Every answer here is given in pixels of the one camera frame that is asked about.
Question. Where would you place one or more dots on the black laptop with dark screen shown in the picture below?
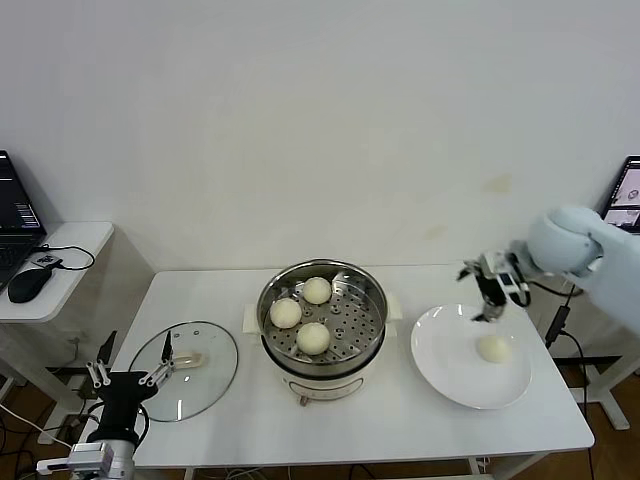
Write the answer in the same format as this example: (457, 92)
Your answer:
(15, 200)

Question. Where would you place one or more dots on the black computer mouse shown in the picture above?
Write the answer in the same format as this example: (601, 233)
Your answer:
(27, 286)

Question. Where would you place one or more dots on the white side table with mouse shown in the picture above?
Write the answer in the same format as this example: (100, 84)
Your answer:
(75, 245)

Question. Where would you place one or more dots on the round white plate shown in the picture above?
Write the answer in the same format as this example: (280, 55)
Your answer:
(440, 360)

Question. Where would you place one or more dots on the round glass pot lid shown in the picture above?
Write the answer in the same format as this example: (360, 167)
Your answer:
(200, 385)

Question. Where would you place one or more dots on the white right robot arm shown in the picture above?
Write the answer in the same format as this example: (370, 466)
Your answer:
(560, 240)

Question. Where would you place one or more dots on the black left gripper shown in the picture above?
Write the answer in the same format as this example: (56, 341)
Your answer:
(122, 395)

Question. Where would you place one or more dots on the small card with QR code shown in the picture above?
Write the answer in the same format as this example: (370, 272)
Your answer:
(46, 259)

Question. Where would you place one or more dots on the white side table with label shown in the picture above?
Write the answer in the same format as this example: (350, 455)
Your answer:
(615, 410)

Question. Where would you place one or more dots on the white steamed baozi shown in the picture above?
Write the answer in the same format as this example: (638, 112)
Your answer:
(494, 349)
(286, 313)
(313, 338)
(316, 290)

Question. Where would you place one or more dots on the white floor power strip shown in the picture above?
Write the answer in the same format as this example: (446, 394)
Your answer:
(54, 436)

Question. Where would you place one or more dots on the stainless steel steamer basket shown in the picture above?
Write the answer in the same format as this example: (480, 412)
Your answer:
(355, 320)

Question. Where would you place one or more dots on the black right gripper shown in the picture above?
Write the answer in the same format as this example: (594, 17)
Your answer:
(490, 292)

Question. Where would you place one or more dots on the grey laptop with light screen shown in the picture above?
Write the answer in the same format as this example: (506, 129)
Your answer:
(627, 190)

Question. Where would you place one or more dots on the cream electric cooker base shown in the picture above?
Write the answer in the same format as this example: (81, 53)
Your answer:
(325, 387)

